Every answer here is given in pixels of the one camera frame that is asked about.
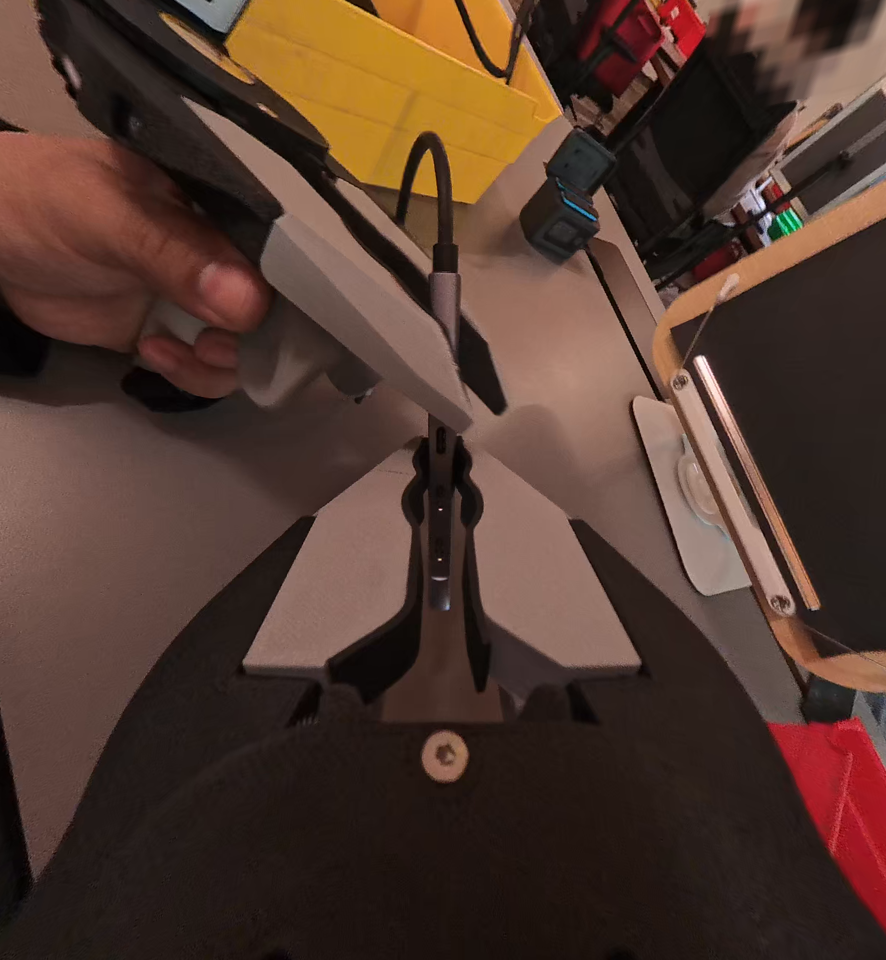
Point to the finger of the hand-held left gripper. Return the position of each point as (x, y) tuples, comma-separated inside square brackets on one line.
[(353, 300), (390, 221)]

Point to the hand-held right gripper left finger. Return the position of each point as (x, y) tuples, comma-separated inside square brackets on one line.
[(338, 585)]

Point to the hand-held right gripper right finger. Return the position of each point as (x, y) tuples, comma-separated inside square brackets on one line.
[(548, 592)]

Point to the grey usb hub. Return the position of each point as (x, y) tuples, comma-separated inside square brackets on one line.
[(441, 525)]

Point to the yellow plastic bin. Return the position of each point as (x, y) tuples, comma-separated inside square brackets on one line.
[(383, 97)]

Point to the red plastic bin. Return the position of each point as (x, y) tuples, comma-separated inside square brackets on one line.
[(862, 810)]

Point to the person's left hand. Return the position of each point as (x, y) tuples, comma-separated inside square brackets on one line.
[(75, 240)]

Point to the black charging case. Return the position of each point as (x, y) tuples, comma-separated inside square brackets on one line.
[(563, 225)]

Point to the red storage crate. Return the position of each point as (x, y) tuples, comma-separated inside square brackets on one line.
[(622, 45)]

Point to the black wood-edged desk divider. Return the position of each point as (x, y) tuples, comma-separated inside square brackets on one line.
[(825, 450)]

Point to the black flight case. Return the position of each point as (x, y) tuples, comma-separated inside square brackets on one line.
[(847, 150)]

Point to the white divider base plate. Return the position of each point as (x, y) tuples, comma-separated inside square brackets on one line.
[(682, 480)]

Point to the silver divider bracket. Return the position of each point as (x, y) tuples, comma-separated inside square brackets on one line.
[(727, 487)]

